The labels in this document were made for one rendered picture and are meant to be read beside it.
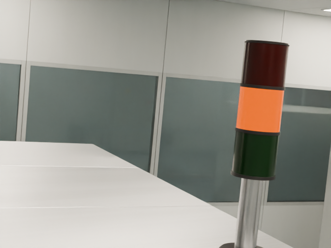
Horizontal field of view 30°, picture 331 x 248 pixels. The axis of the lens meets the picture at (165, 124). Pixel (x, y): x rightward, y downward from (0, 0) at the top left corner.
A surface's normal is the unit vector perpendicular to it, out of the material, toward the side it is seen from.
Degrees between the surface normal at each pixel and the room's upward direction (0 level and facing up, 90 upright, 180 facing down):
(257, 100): 90
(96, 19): 90
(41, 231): 0
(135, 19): 90
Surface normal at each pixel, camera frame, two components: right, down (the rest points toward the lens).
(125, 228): 0.09, -0.99
